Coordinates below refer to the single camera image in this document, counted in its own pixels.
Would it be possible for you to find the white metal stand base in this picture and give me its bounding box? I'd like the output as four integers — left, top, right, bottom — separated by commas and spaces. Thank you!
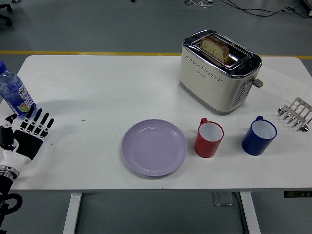
184, 0, 214, 8

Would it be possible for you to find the black floor cable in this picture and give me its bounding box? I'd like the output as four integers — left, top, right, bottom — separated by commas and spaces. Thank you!
221, 0, 312, 19

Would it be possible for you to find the cream chrome toaster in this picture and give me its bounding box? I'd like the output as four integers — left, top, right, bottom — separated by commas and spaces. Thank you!
177, 29, 264, 116

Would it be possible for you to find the blue mug white inside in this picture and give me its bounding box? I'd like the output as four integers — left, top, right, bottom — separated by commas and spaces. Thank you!
241, 116, 278, 156

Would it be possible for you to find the purple plate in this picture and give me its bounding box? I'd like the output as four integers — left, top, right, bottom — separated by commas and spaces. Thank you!
121, 118, 188, 178

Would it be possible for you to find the white paper sheet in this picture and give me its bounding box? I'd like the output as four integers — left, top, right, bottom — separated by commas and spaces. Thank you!
257, 65, 308, 101

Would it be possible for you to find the grey cable under table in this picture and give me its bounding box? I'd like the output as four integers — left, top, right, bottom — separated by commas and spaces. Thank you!
231, 192, 250, 234

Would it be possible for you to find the clear water bottle blue label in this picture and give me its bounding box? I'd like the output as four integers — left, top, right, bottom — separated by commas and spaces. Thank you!
0, 60, 38, 119

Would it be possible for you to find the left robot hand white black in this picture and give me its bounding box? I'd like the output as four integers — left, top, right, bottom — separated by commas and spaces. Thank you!
0, 106, 55, 171

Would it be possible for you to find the metal toast rack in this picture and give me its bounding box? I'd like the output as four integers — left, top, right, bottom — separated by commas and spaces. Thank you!
277, 97, 312, 133

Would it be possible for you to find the black office chair base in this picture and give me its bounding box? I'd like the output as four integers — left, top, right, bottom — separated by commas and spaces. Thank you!
0, 4, 13, 27

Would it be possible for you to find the red mug white inside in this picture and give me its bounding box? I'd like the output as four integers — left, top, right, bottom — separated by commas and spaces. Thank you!
194, 117, 225, 158

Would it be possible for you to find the grey box under table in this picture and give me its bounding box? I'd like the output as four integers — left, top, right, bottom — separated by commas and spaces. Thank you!
213, 192, 235, 207

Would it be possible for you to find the black table control panel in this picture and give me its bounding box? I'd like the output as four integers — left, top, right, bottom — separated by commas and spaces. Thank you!
283, 191, 312, 199

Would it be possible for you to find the brown bread slice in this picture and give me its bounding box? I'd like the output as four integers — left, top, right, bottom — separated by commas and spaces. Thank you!
200, 36, 231, 65

